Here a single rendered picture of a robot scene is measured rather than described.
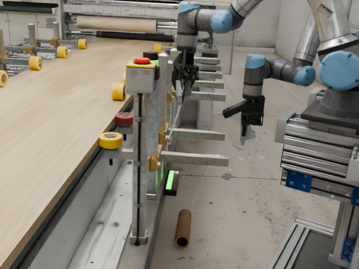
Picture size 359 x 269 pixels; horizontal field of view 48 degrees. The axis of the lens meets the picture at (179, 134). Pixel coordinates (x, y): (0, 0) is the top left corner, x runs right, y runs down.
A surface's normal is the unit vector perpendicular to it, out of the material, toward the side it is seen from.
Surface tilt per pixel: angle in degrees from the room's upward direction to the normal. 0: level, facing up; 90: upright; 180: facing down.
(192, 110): 90
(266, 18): 90
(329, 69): 97
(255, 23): 90
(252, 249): 0
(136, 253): 0
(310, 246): 0
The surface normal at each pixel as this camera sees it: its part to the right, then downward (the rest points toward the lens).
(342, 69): -0.48, 0.39
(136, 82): -0.07, 0.33
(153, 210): 0.05, -0.94
